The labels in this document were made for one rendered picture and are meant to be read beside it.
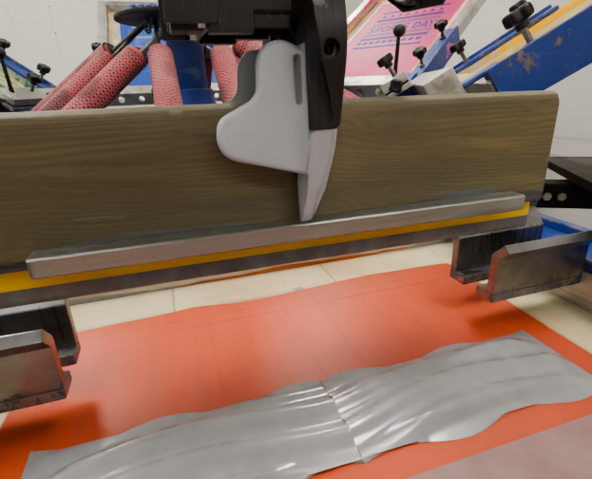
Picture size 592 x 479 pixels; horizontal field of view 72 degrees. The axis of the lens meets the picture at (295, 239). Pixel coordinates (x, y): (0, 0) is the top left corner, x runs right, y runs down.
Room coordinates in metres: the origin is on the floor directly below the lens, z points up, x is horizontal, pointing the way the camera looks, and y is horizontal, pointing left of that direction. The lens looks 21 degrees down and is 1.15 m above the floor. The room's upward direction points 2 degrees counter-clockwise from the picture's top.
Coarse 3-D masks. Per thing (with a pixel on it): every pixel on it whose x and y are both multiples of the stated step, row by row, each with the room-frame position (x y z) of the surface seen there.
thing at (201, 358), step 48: (96, 336) 0.30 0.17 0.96; (144, 336) 0.29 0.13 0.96; (192, 336) 0.29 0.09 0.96; (240, 336) 0.29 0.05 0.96; (288, 336) 0.29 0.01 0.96; (96, 384) 0.24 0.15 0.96; (144, 384) 0.23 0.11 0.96; (192, 384) 0.23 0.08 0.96; (240, 384) 0.23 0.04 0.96; (288, 384) 0.23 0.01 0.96; (0, 432) 0.19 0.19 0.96; (48, 432) 0.19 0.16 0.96; (96, 432) 0.19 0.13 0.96
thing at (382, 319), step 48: (336, 288) 0.37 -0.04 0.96; (384, 288) 0.36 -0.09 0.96; (432, 288) 0.36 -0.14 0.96; (336, 336) 0.28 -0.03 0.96; (384, 336) 0.28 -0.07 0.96; (432, 336) 0.28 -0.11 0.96; (480, 336) 0.28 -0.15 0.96; (480, 432) 0.18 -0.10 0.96; (528, 432) 0.18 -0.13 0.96; (576, 432) 0.18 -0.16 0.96
